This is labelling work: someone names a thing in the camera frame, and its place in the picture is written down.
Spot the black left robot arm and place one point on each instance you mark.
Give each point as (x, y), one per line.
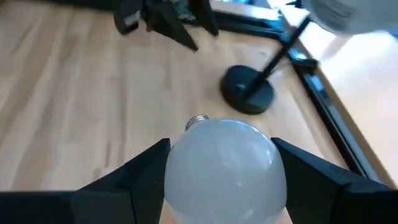
(127, 17)

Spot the black gooseneck desk lamp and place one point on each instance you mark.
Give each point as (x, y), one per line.
(245, 93)

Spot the light wood office table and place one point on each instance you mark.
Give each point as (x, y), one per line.
(357, 93)

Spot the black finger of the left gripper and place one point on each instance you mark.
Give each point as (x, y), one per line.
(205, 15)
(169, 25)

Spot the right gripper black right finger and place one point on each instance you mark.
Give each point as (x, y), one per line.
(326, 199)

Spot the white frosted lightbulb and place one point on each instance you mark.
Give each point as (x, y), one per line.
(224, 174)

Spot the black aluminium frame rail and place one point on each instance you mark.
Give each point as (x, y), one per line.
(326, 99)
(248, 25)

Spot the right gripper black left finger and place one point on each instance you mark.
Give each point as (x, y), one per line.
(102, 205)

